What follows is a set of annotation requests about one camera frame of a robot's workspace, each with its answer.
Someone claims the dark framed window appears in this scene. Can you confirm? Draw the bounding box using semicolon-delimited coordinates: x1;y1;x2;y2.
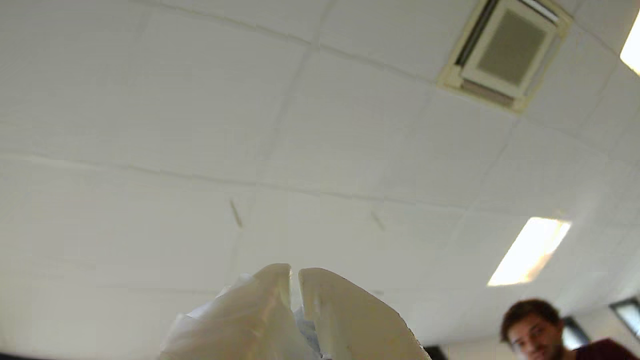
609;297;640;341

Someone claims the person in maroon shirt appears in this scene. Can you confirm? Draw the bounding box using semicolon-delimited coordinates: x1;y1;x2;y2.
500;298;640;360

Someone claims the ceiling air conditioner vent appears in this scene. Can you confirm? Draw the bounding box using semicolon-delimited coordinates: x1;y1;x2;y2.
437;0;574;115

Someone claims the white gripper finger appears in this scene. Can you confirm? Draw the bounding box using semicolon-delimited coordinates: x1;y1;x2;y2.
298;267;432;360
157;263;321;360

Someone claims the rectangular ceiling light panel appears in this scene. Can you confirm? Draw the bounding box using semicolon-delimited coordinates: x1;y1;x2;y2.
487;216;572;288
619;12;640;77

